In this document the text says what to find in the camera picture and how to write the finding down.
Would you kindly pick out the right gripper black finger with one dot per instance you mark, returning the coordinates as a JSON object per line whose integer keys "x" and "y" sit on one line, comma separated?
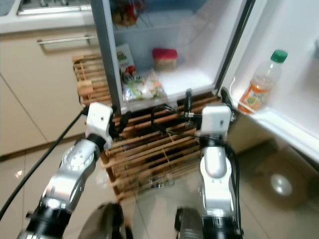
{"x": 188, "y": 102}
{"x": 228, "y": 97}

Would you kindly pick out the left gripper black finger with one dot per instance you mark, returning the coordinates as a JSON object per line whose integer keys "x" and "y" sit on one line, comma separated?
{"x": 124, "y": 121}

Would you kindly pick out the juice bottle green cap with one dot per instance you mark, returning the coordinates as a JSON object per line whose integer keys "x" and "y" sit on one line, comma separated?
{"x": 261, "y": 82}

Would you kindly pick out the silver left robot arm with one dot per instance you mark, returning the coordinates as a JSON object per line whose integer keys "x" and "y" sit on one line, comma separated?
{"x": 75, "y": 169}

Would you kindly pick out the dark grey mini fridge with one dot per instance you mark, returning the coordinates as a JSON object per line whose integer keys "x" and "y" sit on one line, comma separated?
{"x": 199, "y": 35}

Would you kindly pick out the green white food packet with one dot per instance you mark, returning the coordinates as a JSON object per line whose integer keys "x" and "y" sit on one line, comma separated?
{"x": 144, "y": 89}

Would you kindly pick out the wooden slatted rack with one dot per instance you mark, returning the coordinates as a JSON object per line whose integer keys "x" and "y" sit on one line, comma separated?
{"x": 94, "y": 84}

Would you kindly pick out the red lid food container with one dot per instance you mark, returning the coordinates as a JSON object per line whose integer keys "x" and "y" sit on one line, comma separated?
{"x": 165, "y": 59}

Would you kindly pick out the clear plastic bottle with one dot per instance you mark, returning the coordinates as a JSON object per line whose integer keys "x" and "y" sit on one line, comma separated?
{"x": 154, "y": 181}

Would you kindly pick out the green white carton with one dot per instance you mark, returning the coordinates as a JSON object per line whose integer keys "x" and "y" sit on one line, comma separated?
{"x": 123, "y": 56}

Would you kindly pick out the grey left robot leg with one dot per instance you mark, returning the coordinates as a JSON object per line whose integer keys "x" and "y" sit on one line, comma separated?
{"x": 102, "y": 224}

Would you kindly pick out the grey robot leg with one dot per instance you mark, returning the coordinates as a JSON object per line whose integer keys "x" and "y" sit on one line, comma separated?
{"x": 192, "y": 226}
{"x": 102, "y": 224}

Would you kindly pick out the grey right robot leg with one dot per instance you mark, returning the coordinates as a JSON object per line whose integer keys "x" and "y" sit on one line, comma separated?
{"x": 192, "y": 226}

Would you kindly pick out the red yellow food bag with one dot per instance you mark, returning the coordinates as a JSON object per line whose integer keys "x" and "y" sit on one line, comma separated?
{"x": 124, "y": 12}

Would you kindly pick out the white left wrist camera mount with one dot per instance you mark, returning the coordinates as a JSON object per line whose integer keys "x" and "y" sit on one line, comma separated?
{"x": 99, "y": 118}

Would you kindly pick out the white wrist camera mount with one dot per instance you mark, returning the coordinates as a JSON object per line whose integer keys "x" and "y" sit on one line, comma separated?
{"x": 99, "y": 118}
{"x": 217, "y": 119}

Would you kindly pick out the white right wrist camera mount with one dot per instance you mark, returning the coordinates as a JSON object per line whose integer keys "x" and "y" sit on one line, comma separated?
{"x": 217, "y": 119}

